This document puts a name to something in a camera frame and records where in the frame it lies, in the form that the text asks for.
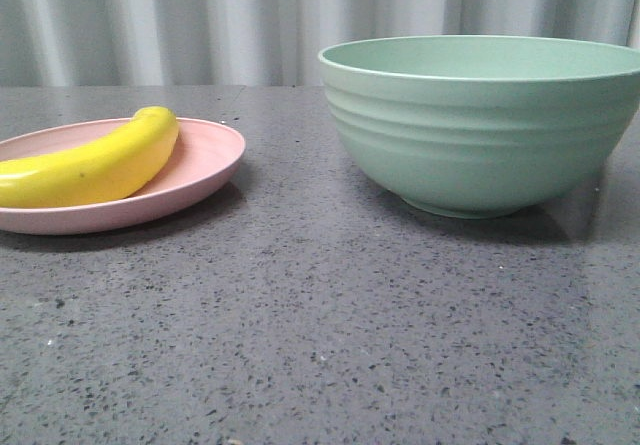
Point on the yellow banana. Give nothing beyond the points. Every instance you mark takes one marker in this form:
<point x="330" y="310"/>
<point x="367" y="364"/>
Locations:
<point x="109" y="168"/>

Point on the pink plate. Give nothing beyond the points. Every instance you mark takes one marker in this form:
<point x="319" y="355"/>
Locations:
<point x="204" y="159"/>

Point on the green bowl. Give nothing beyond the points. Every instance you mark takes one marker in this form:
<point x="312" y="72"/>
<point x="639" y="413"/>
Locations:
<point x="477" y="126"/>

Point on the white curtain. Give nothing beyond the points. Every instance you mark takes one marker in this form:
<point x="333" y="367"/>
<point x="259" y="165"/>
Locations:
<point x="259" y="42"/>

